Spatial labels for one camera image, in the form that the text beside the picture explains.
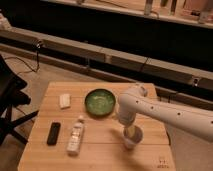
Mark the black remote control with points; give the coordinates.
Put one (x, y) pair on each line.
(53, 133)

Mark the white bottle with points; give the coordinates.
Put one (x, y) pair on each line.
(76, 136)

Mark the black office chair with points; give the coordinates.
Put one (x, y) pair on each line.
(11, 95)

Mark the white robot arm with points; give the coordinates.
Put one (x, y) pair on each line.
(134, 100)

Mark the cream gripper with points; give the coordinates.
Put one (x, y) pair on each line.
(130, 131)

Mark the wooden table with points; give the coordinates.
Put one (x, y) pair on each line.
(102, 147)

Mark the white sponge block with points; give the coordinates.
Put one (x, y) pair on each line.
(64, 101)

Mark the white ceramic cup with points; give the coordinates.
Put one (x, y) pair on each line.
(131, 141)

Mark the green bowl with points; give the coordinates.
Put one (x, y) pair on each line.
(100, 102)

